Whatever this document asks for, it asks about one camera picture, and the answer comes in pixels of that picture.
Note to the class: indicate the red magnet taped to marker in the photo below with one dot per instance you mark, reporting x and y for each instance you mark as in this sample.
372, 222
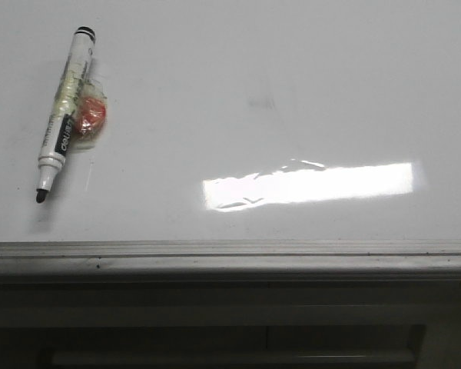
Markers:
91, 117

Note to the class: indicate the white black whiteboard marker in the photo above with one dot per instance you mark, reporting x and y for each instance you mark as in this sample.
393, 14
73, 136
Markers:
58, 134

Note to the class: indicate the dark cabinet below whiteboard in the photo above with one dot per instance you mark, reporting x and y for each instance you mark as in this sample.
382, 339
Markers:
231, 325

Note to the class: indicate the white whiteboard with aluminium frame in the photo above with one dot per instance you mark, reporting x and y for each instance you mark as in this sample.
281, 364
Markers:
244, 140

